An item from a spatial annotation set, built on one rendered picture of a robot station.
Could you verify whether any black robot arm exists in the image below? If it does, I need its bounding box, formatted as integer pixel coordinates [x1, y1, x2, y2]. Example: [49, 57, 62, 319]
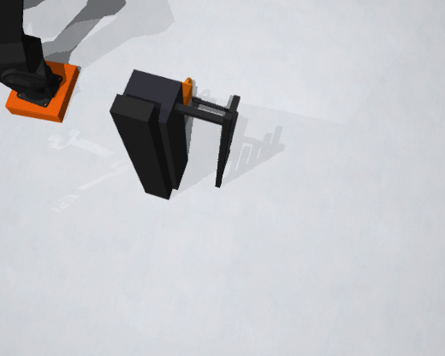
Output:
[0, 0, 62, 108]

